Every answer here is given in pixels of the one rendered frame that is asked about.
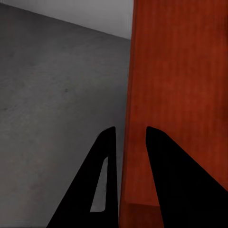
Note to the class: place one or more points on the storage box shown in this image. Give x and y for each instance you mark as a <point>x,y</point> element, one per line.
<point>178,83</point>

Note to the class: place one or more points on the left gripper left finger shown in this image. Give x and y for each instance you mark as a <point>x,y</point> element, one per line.
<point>74,209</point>

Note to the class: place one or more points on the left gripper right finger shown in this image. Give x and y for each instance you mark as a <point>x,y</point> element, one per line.
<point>188,196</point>

